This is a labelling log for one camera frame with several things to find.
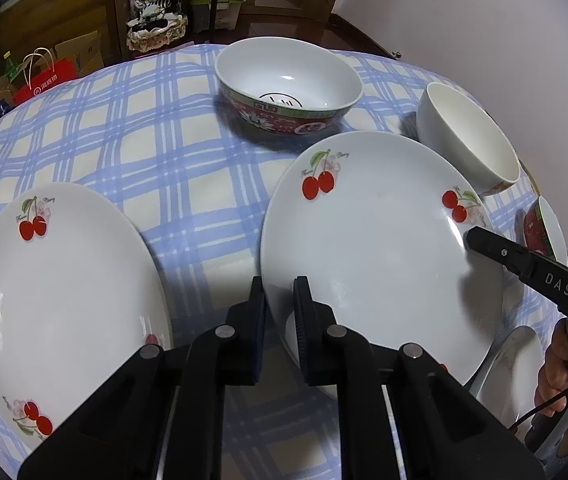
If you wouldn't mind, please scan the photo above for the small red patterned bowl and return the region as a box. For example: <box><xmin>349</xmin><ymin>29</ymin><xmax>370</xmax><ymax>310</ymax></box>
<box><xmin>523</xmin><ymin>196</ymin><xmax>568</xmax><ymax>264</ymax></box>

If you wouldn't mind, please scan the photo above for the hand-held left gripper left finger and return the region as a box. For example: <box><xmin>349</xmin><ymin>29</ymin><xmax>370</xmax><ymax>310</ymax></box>
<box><xmin>16</xmin><ymin>276</ymin><xmax>267</xmax><ymax>480</ymax></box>

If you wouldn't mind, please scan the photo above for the white cherry print plate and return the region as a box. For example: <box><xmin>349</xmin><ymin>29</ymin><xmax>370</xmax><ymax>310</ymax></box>
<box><xmin>260</xmin><ymin>131</ymin><xmax>506</xmax><ymax>393</ymax></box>
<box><xmin>0</xmin><ymin>181</ymin><xmax>174</xmax><ymax>443</ymax></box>

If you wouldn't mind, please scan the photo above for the plain white dish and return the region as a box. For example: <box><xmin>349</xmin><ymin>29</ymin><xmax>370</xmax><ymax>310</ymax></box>
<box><xmin>469</xmin><ymin>326</ymin><xmax>546</xmax><ymax>423</ymax></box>

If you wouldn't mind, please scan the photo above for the lace trimmed basket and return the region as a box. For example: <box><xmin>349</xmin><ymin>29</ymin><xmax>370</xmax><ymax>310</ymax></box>
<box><xmin>126</xmin><ymin>0</ymin><xmax>190</xmax><ymax>53</ymax></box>

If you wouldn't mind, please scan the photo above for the red paper bag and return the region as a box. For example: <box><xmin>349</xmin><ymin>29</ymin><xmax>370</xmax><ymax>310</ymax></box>
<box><xmin>11</xmin><ymin>49</ymin><xmax>81</xmax><ymax>107</ymax></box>

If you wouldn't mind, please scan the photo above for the large cardboard box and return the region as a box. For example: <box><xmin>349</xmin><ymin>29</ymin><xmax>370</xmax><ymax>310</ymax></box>
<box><xmin>54</xmin><ymin>30</ymin><xmax>105</xmax><ymax>78</ymax></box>

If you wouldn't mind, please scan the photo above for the plain white bowl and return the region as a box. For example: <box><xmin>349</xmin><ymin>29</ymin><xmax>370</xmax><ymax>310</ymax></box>
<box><xmin>416</xmin><ymin>81</ymin><xmax>521</xmax><ymax>197</ymax></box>

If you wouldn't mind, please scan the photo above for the black cable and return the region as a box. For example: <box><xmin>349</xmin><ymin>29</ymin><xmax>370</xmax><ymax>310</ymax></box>
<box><xmin>509</xmin><ymin>367</ymin><xmax>568</xmax><ymax>431</ymax></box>

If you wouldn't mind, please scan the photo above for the large red patterned bowl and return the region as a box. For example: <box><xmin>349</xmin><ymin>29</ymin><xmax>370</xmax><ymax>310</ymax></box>
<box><xmin>214</xmin><ymin>36</ymin><xmax>363</xmax><ymax>138</ymax></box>

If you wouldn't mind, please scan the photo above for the blue plaid cloth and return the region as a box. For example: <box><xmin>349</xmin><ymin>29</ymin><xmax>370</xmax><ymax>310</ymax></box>
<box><xmin>0</xmin><ymin>42</ymin><xmax>568</xmax><ymax>480</ymax></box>

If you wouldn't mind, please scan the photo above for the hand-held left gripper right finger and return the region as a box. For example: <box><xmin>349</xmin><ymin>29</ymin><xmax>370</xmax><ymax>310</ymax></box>
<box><xmin>291</xmin><ymin>276</ymin><xmax>547</xmax><ymax>480</ymax></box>

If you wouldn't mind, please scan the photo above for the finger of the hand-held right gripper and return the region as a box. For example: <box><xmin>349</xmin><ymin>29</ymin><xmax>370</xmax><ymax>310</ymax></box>
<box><xmin>465</xmin><ymin>226</ymin><xmax>568</xmax><ymax>320</ymax></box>

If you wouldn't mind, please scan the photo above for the wooden shelf cabinet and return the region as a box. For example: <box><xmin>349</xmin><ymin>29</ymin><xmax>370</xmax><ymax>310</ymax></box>
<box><xmin>0</xmin><ymin>0</ymin><xmax>355</xmax><ymax>78</ymax></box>

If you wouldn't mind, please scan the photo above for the clear plastic storage box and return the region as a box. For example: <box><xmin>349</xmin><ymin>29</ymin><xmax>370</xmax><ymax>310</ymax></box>
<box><xmin>189</xmin><ymin>0</ymin><xmax>245</xmax><ymax>31</ymax></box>

